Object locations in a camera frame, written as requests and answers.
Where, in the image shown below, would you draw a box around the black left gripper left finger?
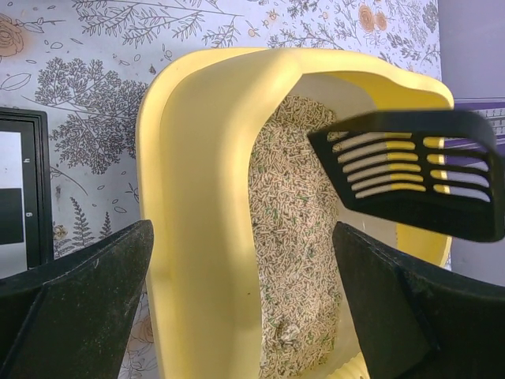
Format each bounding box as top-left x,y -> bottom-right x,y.
1,220 -> 154,378

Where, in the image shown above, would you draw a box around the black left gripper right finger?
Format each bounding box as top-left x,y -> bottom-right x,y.
332,222 -> 504,378

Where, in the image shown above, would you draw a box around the black litter scoop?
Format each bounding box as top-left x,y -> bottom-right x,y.
308,110 -> 504,242

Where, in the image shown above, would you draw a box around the yellow litter box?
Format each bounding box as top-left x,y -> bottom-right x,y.
136,47 -> 454,378

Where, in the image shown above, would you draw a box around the cat litter granules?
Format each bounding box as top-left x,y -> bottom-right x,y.
249,96 -> 342,378

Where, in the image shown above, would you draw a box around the black white chessboard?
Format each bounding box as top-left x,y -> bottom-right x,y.
1,107 -> 54,278

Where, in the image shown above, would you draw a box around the floral table mat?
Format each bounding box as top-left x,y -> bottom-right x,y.
1,1 -> 441,378

